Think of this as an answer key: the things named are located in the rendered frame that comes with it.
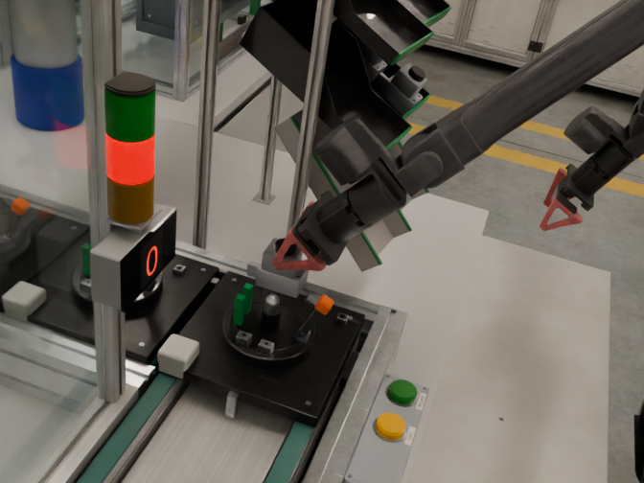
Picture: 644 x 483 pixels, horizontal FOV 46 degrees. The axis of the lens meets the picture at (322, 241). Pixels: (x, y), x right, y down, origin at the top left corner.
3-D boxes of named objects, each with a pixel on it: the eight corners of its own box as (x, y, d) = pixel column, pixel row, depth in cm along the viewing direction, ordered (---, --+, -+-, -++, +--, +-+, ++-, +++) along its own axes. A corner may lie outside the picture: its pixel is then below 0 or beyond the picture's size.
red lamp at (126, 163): (162, 169, 83) (163, 128, 80) (139, 190, 79) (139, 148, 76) (122, 157, 84) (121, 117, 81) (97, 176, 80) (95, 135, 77)
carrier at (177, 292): (218, 276, 127) (223, 214, 120) (147, 368, 108) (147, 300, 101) (91, 235, 132) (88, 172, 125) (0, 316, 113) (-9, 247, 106)
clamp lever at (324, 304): (310, 332, 112) (335, 300, 108) (306, 340, 111) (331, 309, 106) (290, 318, 112) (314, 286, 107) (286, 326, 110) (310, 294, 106)
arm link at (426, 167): (448, 171, 90) (442, 156, 98) (390, 93, 88) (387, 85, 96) (369, 230, 93) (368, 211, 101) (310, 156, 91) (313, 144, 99)
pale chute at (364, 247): (393, 238, 137) (412, 229, 135) (361, 272, 127) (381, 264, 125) (311, 103, 133) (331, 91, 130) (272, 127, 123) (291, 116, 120)
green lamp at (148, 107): (163, 128, 80) (164, 85, 78) (139, 148, 76) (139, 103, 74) (121, 116, 81) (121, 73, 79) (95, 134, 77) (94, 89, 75)
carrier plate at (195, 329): (363, 324, 122) (365, 313, 121) (315, 428, 103) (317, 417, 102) (227, 279, 127) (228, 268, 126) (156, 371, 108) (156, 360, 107)
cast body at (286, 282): (307, 282, 110) (312, 241, 106) (296, 299, 106) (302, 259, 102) (253, 264, 111) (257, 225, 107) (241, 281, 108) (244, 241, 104)
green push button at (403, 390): (417, 394, 111) (420, 383, 110) (411, 412, 108) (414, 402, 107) (391, 384, 112) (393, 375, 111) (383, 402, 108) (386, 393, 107)
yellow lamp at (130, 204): (162, 207, 86) (162, 170, 83) (139, 229, 82) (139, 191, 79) (123, 195, 87) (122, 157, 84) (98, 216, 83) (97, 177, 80)
